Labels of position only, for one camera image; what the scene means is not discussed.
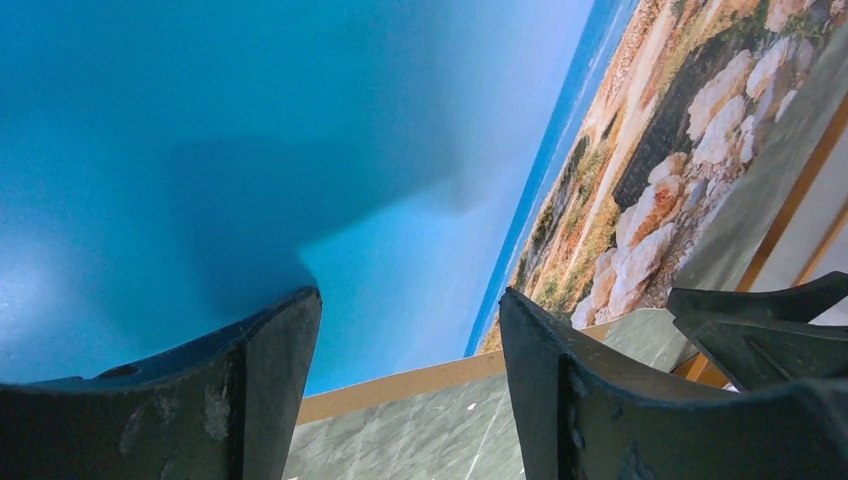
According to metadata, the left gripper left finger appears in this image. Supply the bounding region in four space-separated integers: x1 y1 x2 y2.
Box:
1 287 322 479

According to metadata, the seaside landscape photo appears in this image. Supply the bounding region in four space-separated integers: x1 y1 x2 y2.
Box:
0 0 848 397

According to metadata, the orange wooden rack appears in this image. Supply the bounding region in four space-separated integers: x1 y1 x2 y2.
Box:
676 96 847 292

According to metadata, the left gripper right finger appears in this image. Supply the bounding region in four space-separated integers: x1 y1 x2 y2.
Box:
499 289 847 479

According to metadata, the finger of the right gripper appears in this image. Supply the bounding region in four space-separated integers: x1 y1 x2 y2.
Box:
666 271 847 392

